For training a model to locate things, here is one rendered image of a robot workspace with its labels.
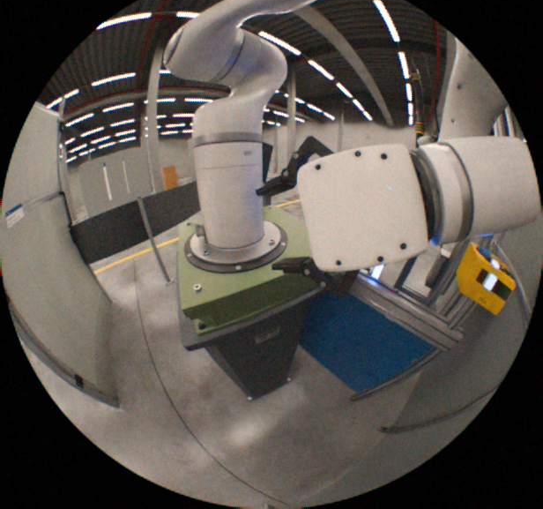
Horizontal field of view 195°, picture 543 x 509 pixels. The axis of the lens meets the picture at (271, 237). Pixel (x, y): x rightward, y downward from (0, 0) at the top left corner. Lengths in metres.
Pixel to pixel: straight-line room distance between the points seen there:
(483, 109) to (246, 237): 0.41
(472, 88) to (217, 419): 1.41
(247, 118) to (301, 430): 1.30
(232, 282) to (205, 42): 0.34
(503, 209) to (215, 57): 0.34
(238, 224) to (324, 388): 1.14
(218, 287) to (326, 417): 1.10
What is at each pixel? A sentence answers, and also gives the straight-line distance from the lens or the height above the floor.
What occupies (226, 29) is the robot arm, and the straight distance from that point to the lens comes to 0.28.
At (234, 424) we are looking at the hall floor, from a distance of 1.19.
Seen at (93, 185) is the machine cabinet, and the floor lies 1.27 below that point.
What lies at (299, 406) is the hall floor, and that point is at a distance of 1.18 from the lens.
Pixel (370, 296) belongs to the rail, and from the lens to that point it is 0.53.
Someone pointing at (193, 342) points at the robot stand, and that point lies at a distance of 0.28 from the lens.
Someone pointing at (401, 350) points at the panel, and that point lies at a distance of 0.68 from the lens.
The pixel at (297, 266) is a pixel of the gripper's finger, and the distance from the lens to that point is 0.17.
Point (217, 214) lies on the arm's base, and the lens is 0.26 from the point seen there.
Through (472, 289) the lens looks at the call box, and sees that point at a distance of 0.45.
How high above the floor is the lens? 1.17
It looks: 28 degrees down
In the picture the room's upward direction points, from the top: straight up
